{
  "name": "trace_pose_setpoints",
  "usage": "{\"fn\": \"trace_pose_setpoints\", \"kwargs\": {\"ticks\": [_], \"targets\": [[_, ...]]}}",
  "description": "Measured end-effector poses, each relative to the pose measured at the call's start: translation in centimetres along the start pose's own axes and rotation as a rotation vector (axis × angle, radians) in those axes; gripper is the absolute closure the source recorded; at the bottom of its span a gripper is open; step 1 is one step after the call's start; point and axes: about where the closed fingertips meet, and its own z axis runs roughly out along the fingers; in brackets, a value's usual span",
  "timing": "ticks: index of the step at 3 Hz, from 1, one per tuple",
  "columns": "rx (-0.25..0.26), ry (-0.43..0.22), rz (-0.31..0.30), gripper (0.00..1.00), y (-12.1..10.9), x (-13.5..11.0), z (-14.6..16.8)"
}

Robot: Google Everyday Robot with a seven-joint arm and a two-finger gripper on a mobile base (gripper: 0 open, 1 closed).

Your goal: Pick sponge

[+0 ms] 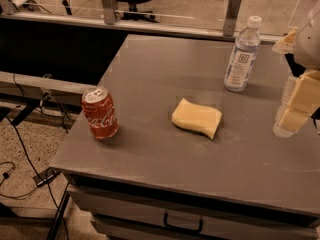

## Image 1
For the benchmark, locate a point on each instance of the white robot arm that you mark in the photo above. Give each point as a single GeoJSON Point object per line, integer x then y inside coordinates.
{"type": "Point", "coordinates": [307, 41]}

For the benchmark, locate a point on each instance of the black power adapter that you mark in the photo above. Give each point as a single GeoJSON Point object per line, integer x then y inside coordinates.
{"type": "Point", "coordinates": [45, 176]}

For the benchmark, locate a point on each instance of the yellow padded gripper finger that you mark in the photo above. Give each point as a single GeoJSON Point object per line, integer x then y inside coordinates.
{"type": "Point", "coordinates": [300, 99]}

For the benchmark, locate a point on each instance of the metal glass railing frame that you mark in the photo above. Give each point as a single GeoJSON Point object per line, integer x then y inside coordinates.
{"type": "Point", "coordinates": [199, 18]}

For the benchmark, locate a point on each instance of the black drawer handle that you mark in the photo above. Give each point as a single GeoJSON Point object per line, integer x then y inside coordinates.
{"type": "Point", "coordinates": [183, 227]}

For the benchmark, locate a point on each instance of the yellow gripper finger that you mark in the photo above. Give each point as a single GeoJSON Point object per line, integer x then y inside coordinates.
{"type": "Point", "coordinates": [286, 44]}

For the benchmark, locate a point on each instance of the yellow sponge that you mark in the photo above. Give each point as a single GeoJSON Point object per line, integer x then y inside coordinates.
{"type": "Point", "coordinates": [198, 118]}

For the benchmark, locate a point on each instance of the grey drawer cabinet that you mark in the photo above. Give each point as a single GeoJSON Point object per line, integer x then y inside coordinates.
{"type": "Point", "coordinates": [245, 183]}

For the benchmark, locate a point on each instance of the clear plastic water bottle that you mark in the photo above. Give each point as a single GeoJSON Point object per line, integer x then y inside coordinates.
{"type": "Point", "coordinates": [243, 56]}

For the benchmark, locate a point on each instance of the red Coca-Cola can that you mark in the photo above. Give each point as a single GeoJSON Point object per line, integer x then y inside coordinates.
{"type": "Point", "coordinates": [99, 110]}

